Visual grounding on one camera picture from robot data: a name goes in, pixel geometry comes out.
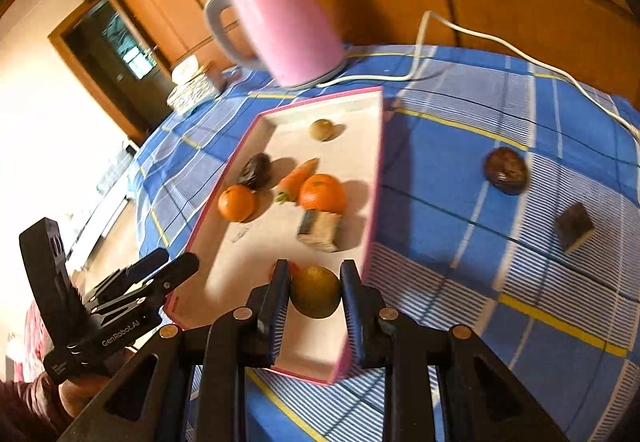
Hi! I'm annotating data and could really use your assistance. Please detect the greenish orange citrus fruit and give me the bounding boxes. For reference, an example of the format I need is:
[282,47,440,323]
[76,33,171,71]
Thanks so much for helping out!
[290,265,343,319]

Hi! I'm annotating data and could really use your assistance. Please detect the orange carrot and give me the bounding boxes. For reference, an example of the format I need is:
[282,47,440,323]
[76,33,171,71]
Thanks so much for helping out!
[274,158,320,205]

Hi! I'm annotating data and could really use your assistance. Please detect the beige potato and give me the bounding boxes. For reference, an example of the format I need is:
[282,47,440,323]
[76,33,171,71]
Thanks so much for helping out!
[308,118,336,143]

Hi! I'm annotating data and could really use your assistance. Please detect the large orange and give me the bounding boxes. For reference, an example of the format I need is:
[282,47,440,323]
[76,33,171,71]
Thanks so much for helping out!
[299,173,347,215]

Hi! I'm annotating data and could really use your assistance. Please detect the cake slice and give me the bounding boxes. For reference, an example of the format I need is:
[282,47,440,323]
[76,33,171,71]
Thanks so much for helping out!
[296,209,343,253]

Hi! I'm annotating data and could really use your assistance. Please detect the pink and white tray box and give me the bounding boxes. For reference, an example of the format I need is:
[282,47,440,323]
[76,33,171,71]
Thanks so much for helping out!
[164,86,385,385]

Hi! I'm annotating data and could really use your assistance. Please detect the small orange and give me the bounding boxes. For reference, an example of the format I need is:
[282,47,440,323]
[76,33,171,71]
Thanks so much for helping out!
[217,184,256,223]

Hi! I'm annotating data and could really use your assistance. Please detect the patterned tissue box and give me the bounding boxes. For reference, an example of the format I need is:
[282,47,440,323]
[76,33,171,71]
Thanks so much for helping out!
[166,56,226,115]

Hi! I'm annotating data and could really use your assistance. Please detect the white power cable with plug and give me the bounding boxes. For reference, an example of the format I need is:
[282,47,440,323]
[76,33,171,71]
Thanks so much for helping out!
[320,10,640,143]

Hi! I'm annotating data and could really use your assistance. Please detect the blue plaid tablecloth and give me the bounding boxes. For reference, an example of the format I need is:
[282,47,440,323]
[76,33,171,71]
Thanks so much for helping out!
[127,44,640,442]

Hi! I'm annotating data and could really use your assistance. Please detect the red patterned cloth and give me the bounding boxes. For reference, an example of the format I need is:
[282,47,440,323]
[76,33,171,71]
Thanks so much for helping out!
[5,299,56,383]

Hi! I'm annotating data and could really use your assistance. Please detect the pink electric kettle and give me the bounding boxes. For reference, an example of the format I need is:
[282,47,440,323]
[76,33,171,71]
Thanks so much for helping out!
[203,0,348,90]

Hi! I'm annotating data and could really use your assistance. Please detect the dark brown round fruit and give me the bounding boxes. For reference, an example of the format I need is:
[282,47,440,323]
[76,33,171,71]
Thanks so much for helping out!
[482,147,529,196]
[237,153,273,191]

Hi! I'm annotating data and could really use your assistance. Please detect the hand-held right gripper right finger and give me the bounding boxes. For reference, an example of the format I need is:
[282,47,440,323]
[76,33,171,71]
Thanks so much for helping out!
[340,259,568,442]

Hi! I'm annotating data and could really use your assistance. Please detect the person's left hand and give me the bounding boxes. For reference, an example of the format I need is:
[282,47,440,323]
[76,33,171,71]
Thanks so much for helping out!
[57,349,138,423]

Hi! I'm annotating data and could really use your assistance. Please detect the brown sponge block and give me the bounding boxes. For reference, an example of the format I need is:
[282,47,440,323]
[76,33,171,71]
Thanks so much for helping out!
[554,202,597,255]

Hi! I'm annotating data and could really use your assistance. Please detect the dark glass door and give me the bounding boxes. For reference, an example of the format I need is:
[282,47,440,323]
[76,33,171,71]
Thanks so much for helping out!
[48,0,176,143]

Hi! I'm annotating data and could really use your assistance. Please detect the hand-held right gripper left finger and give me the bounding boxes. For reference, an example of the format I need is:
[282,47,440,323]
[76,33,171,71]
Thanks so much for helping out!
[57,259,292,442]

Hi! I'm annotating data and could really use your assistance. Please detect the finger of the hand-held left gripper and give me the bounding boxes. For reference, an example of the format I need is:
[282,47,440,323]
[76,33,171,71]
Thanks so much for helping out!
[82,248,171,307]
[99,252,201,323]

